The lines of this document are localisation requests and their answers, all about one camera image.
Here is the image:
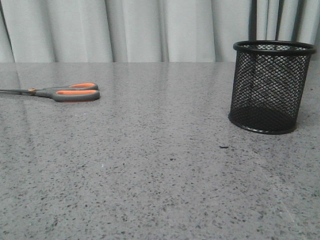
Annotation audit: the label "grey orange handled scissors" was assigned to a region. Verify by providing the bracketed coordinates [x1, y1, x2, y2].
[0, 82, 101, 103]

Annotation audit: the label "light grey pleated curtain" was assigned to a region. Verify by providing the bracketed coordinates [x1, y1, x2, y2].
[0, 0, 320, 63]

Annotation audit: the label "black wire mesh bucket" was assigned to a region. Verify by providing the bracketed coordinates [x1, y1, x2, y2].
[228, 40, 317, 135]

